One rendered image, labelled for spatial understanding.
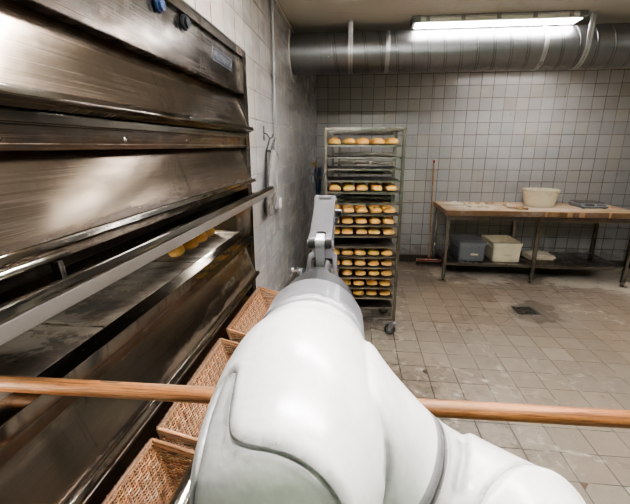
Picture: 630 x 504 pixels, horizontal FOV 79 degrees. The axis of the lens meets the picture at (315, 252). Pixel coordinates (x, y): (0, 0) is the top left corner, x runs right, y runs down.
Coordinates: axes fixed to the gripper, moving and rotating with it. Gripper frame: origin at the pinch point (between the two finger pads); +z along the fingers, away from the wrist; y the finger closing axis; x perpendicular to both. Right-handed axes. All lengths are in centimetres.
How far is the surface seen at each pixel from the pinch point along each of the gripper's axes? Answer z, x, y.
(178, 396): 4.4, -27.4, 28.2
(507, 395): 183, 113, 148
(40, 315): -7.1, -40.5, 7.3
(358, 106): 501, 11, -67
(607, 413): 6, 47, 28
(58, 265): 3.1, -45.0, 3.2
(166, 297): 55, -54, 30
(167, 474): 31, -47, 74
